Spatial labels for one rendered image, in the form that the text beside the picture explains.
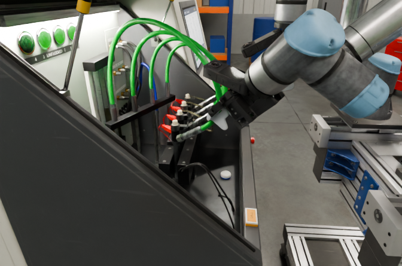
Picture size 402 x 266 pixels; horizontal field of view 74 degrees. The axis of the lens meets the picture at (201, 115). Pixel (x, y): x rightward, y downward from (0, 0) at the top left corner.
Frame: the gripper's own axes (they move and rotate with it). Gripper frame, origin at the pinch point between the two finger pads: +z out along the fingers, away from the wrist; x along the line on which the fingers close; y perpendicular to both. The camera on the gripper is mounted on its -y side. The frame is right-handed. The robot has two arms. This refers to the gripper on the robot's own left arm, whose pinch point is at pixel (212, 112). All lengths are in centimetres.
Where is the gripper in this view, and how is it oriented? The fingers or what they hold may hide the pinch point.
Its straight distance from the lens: 67.6
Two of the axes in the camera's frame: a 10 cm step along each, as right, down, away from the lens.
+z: -4.0, 4.0, 8.3
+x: 6.6, -5.0, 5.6
